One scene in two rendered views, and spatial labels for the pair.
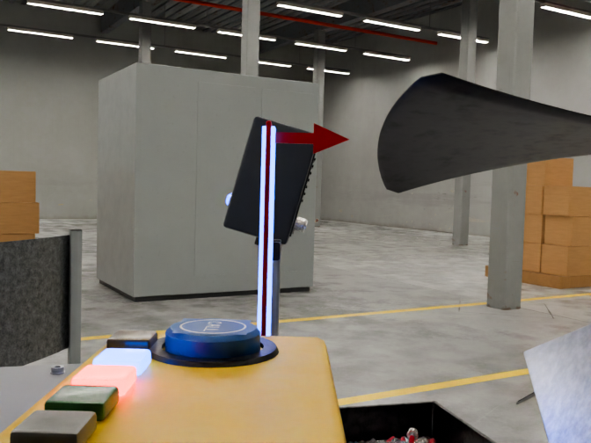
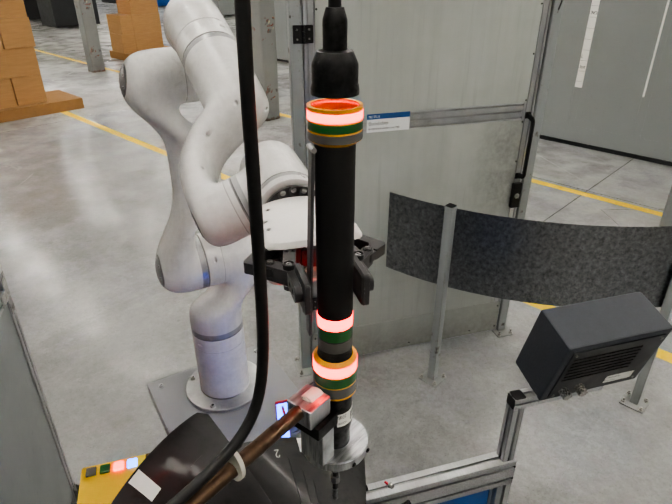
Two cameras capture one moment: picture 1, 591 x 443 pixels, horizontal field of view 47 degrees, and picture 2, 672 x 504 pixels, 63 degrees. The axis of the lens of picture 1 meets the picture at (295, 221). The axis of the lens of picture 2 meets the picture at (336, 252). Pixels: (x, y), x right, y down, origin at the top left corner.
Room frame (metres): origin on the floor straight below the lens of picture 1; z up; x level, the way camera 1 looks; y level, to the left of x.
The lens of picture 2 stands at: (0.42, -0.73, 1.91)
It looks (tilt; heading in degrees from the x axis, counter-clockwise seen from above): 28 degrees down; 74
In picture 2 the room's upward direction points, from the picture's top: straight up
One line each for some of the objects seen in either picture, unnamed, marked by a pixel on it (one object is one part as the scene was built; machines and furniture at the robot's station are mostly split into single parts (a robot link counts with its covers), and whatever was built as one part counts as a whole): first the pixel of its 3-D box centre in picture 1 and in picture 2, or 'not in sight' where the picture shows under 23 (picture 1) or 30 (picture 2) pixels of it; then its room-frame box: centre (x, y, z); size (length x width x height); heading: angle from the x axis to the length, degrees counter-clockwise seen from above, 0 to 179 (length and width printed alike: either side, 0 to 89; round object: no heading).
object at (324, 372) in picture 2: not in sight; (335, 359); (0.54, -0.33, 1.57); 0.04 x 0.04 x 0.01
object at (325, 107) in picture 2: not in sight; (334, 122); (0.54, -0.33, 1.80); 0.04 x 0.04 x 0.03
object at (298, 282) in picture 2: not in sight; (286, 283); (0.49, -0.31, 1.65); 0.07 x 0.03 x 0.03; 90
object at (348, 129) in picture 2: not in sight; (334, 122); (0.54, -0.33, 1.80); 0.04 x 0.04 x 0.01
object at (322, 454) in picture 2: not in sight; (329, 417); (0.53, -0.33, 1.50); 0.09 x 0.07 x 0.10; 35
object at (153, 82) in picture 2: not in sight; (181, 179); (0.41, 0.35, 1.52); 0.16 x 0.12 x 0.50; 12
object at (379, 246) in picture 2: not in sight; (347, 244); (0.57, -0.25, 1.65); 0.08 x 0.06 x 0.01; 154
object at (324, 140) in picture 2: not in sight; (334, 132); (0.54, -0.33, 1.79); 0.04 x 0.04 x 0.01
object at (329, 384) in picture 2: not in sight; (335, 369); (0.54, -0.33, 1.55); 0.04 x 0.04 x 0.01
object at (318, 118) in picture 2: not in sight; (334, 112); (0.54, -0.33, 1.81); 0.04 x 0.04 x 0.01
